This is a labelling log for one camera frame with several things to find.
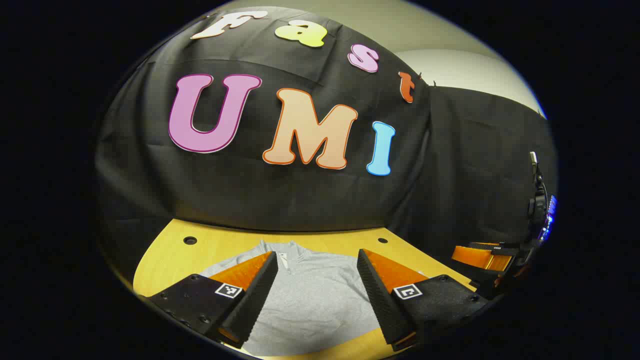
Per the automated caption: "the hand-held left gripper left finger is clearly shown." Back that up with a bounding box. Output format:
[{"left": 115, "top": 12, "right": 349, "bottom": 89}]
[{"left": 137, "top": 251, "right": 279, "bottom": 350}]

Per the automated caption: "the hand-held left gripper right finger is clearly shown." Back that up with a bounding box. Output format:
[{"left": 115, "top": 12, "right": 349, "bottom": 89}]
[{"left": 356, "top": 248, "right": 488, "bottom": 352}]

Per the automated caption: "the grey zip-neck sweatshirt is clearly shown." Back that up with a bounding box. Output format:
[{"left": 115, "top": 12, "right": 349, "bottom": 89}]
[{"left": 199, "top": 240, "right": 431, "bottom": 357}]

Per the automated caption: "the black backdrop cloth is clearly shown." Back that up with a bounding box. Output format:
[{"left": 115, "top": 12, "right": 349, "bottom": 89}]
[{"left": 94, "top": 6, "right": 558, "bottom": 296}]

